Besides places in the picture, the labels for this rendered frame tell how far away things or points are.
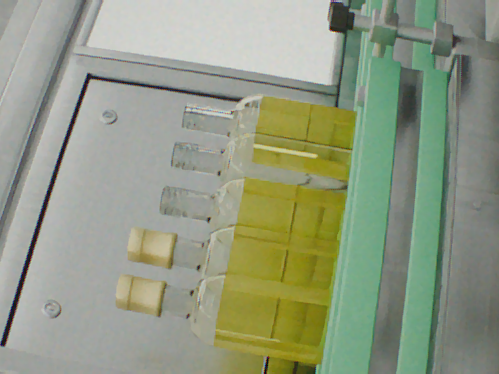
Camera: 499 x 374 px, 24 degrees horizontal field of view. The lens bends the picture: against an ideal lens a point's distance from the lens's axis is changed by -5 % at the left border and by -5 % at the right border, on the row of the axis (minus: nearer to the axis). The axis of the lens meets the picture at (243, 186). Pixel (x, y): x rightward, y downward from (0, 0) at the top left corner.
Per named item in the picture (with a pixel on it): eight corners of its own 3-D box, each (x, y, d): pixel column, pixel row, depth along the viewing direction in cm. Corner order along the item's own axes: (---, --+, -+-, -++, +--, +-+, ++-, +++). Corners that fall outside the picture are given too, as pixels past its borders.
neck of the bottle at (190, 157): (221, 160, 124) (175, 153, 124) (223, 141, 122) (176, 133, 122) (216, 183, 122) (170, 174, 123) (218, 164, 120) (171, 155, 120)
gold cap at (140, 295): (166, 296, 114) (122, 287, 114) (167, 273, 111) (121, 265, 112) (159, 325, 112) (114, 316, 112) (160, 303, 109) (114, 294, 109)
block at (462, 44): (497, 103, 123) (436, 91, 123) (517, 41, 116) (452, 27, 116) (497, 127, 121) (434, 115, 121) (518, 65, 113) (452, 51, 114)
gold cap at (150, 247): (177, 248, 118) (133, 239, 118) (178, 226, 115) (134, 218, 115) (170, 277, 116) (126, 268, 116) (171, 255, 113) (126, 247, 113)
